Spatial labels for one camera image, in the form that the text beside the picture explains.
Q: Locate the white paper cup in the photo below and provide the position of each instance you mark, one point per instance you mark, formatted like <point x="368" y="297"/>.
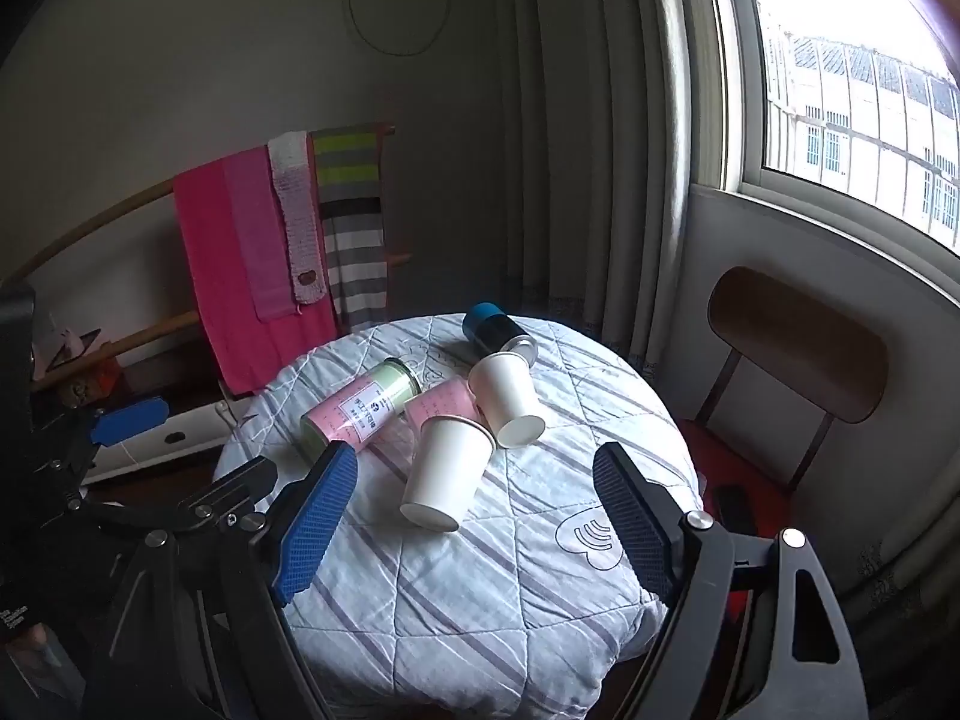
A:
<point x="439" y="472"/>
<point x="506" y="397"/>

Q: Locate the light pink knit scarf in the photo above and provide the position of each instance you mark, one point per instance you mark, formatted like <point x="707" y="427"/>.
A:
<point x="259" y="240"/>

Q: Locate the wooden towel rack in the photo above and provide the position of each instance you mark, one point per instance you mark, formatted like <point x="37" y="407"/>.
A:
<point x="90" y="221"/>

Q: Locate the black object on chair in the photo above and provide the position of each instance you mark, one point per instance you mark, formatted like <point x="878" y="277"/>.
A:
<point x="735" y="508"/>

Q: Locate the green lid pink label jar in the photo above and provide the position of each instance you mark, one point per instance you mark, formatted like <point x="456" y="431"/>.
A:
<point x="352" y="412"/>

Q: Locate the tissue box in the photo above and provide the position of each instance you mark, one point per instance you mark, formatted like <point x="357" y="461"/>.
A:
<point x="75" y="352"/>

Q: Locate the striped grey yellow cloth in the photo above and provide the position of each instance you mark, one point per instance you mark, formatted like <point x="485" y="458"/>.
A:
<point x="352" y="255"/>

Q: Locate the bright pink towel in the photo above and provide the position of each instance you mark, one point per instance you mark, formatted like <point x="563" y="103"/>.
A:
<point x="214" y="277"/>

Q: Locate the white and pink crochet cloth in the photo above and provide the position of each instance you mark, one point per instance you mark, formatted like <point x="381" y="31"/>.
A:
<point x="296" y="210"/>

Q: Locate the grey curtain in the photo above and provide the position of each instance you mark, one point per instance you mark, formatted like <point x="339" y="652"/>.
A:
<point x="585" y="127"/>

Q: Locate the dark can with blue cap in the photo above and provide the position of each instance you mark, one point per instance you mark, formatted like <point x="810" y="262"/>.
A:
<point x="491" y="330"/>

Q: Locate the white cabinet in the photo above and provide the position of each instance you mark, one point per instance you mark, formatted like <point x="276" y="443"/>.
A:
<point x="187" y="435"/>

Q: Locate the window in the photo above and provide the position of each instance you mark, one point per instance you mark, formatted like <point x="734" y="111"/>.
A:
<point x="847" y="52"/>

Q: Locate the wooden chair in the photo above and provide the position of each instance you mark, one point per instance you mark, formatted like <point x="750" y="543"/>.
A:
<point x="795" y="345"/>

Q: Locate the quilted striped table cloth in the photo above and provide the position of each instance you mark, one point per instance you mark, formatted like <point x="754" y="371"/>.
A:
<point x="487" y="615"/>

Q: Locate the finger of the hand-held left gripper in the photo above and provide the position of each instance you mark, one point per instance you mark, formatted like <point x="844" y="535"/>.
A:
<point x="240" y="476"/>
<point x="131" y="418"/>

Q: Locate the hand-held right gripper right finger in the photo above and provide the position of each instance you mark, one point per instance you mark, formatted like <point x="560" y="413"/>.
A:
<point x="634" y="525"/>

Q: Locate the red chair cushion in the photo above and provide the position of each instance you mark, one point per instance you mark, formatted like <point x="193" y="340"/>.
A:
<point x="709" y="465"/>

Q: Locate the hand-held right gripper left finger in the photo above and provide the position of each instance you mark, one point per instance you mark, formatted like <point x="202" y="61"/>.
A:
<point x="315" y="525"/>

